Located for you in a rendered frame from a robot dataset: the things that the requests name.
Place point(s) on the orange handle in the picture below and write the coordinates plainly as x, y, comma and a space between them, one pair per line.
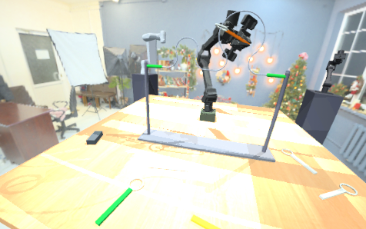
234, 35

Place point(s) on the white loop with yellow handle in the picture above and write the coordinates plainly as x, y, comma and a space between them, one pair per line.
203, 223

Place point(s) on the green rod with white loop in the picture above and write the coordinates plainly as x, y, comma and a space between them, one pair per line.
108, 212

